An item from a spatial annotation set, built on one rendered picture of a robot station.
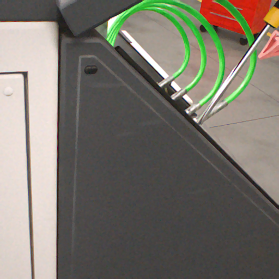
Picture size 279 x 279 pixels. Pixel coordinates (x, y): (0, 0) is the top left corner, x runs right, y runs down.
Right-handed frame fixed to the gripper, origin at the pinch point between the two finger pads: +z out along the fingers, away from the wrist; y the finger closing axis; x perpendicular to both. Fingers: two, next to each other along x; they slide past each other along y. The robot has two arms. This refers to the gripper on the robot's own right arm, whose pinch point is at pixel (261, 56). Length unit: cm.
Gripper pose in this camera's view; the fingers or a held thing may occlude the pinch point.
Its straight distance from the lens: 114.7
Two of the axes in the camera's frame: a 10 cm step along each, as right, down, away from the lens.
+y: -6.0, -6.4, -4.7
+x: 0.8, 5.4, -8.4
